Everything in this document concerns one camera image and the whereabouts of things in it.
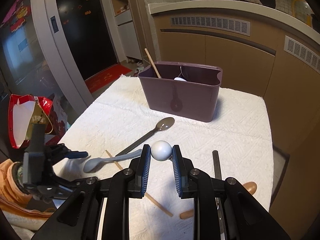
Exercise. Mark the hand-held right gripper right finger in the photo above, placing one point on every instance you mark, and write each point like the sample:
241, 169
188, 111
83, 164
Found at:
176, 171

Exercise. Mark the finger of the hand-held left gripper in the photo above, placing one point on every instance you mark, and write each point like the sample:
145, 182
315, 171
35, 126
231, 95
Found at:
71, 183
78, 154

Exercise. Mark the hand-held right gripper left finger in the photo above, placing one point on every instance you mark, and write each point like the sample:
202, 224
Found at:
146, 171

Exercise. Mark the grey plastic spoon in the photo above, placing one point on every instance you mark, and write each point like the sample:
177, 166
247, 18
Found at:
92, 165

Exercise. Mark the white round-headed spoon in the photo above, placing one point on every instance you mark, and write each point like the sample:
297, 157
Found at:
161, 150

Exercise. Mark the purple plastic utensil holder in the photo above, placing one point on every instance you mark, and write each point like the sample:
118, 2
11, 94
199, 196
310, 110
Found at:
195, 100

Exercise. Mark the wooden chopstick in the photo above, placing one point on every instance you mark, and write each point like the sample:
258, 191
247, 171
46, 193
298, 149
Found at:
113, 159
151, 61

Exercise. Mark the person's left forearm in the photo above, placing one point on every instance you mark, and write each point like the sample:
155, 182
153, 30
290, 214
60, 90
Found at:
10, 187

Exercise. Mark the floral printed bag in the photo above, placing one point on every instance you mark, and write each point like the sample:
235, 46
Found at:
60, 115

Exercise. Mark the red gift bag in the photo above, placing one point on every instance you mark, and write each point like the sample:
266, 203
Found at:
25, 120

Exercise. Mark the white fuzzy cloth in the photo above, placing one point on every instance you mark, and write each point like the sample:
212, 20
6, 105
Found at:
25, 222

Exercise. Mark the white textured towel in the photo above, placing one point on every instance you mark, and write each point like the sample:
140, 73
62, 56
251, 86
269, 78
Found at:
225, 135

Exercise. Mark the brown wooden spoon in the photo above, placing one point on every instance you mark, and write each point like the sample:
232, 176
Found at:
250, 187

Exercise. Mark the red doormat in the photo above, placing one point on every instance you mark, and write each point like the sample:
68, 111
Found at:
107, 78

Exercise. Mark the shoes under cabinet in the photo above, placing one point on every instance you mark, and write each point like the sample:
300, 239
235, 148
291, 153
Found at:
135, 62

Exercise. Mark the black entrance door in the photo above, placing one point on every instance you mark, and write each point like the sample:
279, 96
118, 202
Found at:
82, 30

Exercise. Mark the beige kitchen cabinet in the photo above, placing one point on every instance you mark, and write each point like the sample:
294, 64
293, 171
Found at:
237, 62

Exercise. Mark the grey door lock panel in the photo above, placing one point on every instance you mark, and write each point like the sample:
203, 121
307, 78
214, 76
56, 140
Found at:
54, 25

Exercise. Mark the white shoe cabinet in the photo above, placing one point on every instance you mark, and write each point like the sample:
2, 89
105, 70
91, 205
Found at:
125, 30

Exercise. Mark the long grey vent grille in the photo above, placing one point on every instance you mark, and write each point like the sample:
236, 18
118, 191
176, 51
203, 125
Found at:
210, 25

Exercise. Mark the red paper decoration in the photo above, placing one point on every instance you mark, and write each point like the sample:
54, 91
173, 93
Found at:
20, 15

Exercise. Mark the white kitchen countertop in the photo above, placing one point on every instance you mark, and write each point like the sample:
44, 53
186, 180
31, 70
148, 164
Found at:
200, 6

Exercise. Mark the short grey vent grille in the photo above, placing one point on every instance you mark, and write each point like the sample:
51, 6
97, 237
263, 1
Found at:
302, 52

